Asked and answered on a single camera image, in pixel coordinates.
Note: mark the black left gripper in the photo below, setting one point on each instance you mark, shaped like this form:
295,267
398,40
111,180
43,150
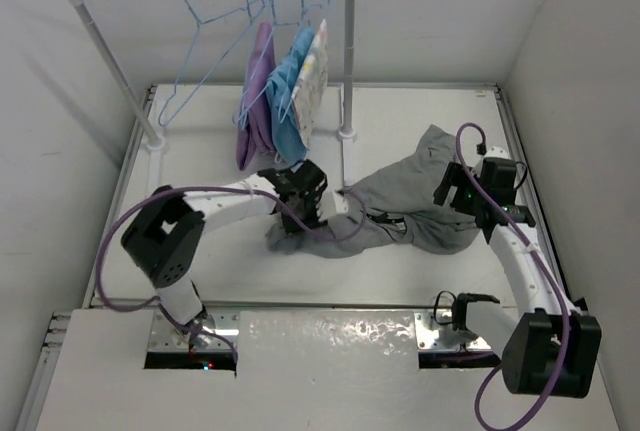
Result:
312,221

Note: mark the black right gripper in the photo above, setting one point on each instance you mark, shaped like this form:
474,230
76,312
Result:
455,174

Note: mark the grey t shirt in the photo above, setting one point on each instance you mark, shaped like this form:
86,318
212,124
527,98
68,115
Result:
397,207

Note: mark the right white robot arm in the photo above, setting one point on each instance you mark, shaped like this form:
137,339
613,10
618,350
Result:
552,342

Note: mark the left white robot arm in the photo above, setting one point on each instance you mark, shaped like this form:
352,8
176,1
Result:
163,237

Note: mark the blue garment on hanger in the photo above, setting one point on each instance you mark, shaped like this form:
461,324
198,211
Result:
279,89

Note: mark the purple garment on hanger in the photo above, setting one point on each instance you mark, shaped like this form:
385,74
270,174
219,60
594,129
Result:
253,121

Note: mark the white patterned garment on hanger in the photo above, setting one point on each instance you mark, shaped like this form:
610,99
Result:
311,84

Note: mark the white foam front board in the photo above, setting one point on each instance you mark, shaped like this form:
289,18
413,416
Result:
297,370

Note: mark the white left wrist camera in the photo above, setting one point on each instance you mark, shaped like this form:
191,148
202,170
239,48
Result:
332,204

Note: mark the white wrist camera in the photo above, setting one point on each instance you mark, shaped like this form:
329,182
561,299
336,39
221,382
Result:
494,152
332,204

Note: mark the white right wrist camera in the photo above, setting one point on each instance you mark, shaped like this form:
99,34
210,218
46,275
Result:
494,152

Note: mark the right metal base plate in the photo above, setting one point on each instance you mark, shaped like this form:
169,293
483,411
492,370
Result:
432,336

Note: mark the metal base plate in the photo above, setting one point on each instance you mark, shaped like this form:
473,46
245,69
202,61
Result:
219,332
432,336

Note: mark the empty light blue wire hanger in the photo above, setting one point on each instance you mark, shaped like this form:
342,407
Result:
202,50

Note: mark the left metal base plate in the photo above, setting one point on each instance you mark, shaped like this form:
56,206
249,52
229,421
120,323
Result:
219,332

